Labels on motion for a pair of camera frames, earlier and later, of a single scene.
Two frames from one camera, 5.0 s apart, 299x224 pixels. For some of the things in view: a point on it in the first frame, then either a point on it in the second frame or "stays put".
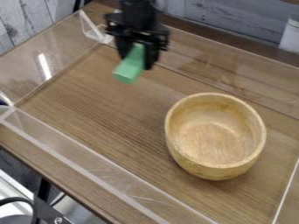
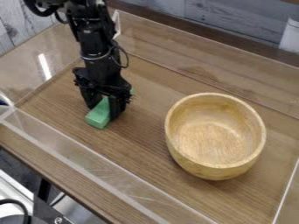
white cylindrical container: [290, 38] stays put
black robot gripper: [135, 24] to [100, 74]
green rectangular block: [131, 66] to [98, 115]
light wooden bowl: [215, 135] stays put
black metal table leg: [44, 190] stays put
